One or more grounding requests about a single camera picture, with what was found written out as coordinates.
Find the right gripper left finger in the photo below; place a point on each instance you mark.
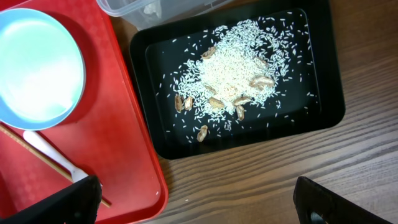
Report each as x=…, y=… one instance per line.
x=76, y=204

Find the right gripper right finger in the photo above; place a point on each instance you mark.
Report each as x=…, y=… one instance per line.
x=316, y=204

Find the wooden chopstick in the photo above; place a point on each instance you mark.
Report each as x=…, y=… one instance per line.
x=30, y=175

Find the large light blue plate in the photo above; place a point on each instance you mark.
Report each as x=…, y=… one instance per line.
x=43, y=72

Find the food scraps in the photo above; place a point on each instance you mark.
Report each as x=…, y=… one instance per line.
x=253, y=74

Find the white plastic fork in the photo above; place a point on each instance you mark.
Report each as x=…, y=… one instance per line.
x=37, y=141

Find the red plastic tray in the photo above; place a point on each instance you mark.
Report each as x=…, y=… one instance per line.
x=106, y=135

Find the black tray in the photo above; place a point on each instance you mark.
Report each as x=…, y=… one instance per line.
x=330, y=90

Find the clear plastic bin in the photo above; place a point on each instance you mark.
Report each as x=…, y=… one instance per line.
x=144, y=14

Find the crumpled white napkin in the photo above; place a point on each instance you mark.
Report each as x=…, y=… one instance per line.
x=154, y=8

